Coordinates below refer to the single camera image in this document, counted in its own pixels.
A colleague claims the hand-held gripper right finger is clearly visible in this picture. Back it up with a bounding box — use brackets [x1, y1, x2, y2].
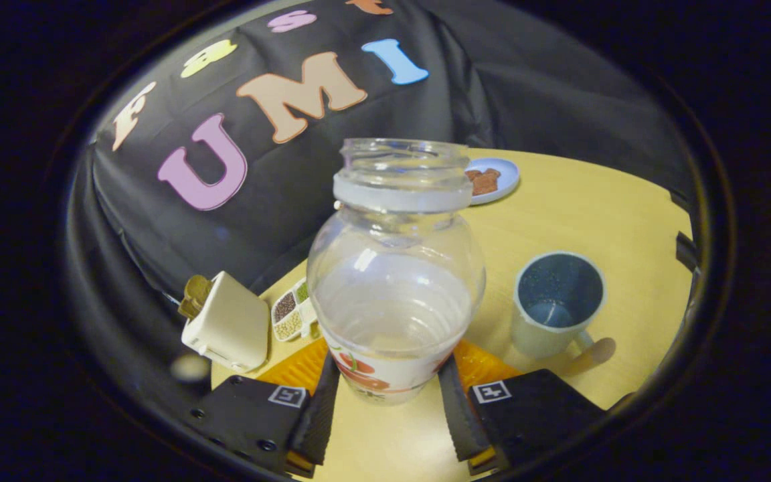
[436, 338, 607, 477]

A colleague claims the light blue plate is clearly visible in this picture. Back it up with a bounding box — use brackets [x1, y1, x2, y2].
[464, 157, 521, 206]

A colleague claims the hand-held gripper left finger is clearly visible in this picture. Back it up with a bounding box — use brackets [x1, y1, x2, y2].
[188, 337, 341, 477]

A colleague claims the brown bread slice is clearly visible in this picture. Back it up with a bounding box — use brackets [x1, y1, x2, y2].
[178, 274, 213, 319]

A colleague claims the white cup blue inside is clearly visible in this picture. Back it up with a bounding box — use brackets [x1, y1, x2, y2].
[511, 251, 617, 377]

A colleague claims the wooden table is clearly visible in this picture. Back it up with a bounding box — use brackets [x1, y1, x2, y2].
[210, 149, 694, 482]

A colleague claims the white divided grain dish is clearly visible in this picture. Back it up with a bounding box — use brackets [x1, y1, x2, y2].
[271, 278, 323, 343]

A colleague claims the clear juice bottle red label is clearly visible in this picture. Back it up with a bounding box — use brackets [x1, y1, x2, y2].
[307, 137, 487, 406]

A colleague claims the black backdrop cloth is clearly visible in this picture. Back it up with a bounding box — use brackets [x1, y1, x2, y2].
[64, 0, 701, 402]

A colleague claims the white toaster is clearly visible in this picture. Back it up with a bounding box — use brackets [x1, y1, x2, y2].
[181, 271, 270, 374]

